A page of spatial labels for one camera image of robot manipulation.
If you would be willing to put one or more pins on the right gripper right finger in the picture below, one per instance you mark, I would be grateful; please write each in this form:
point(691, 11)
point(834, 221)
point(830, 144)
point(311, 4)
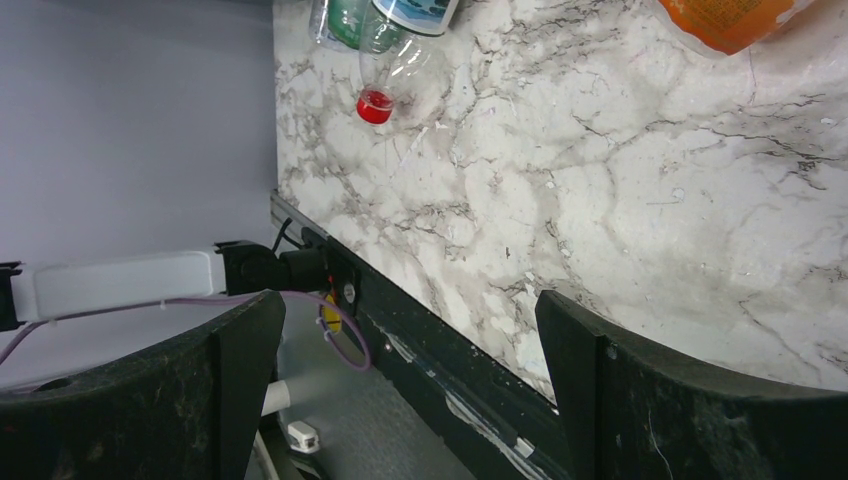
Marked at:
point(632, 408)

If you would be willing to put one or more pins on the orange juice bottle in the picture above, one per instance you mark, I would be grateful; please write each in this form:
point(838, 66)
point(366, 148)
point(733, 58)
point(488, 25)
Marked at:
point(725, 27)

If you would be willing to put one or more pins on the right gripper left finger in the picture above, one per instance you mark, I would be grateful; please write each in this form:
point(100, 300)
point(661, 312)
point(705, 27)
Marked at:
point(185, 408)

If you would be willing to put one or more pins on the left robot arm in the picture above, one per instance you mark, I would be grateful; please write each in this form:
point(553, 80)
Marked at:
point(44, 292)

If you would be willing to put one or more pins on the aluminium frame rail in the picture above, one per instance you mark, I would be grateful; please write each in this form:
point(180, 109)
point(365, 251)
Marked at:
point(281, 211)

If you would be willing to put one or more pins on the clear bottle blue label slim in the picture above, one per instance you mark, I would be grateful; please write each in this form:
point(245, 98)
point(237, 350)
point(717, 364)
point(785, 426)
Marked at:
point(318, 29)

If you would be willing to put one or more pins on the clear bottle red blue label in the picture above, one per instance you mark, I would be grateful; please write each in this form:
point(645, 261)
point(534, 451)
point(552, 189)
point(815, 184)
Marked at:
point(397, 42)

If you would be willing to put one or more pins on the green tea bottle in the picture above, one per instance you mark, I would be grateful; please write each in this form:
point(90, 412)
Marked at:
point(345, 20)

